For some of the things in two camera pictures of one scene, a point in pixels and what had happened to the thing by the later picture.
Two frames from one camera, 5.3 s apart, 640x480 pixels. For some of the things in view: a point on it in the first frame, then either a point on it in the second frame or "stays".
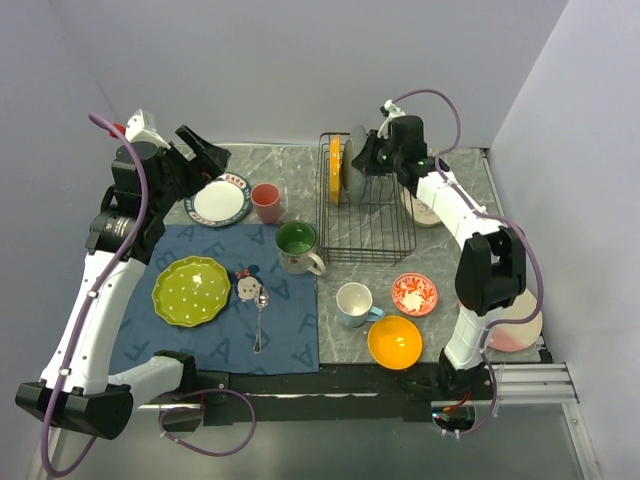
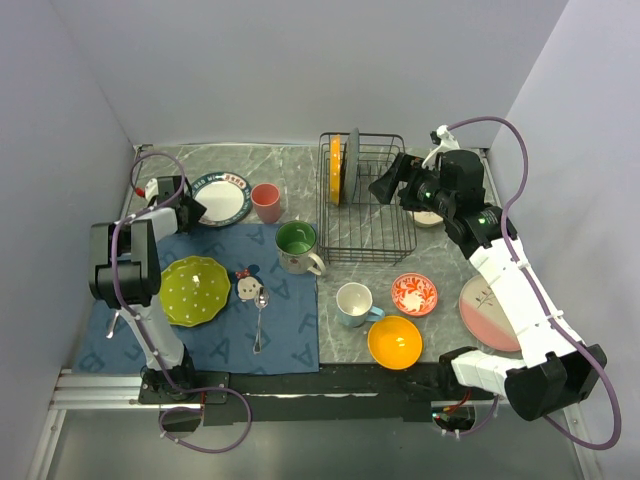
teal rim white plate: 222,202 stays
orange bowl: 394,342 stays
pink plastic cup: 266,200 stays
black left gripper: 213,156 → 197,211
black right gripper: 365,159 → 383,188
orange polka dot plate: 335,168 stays
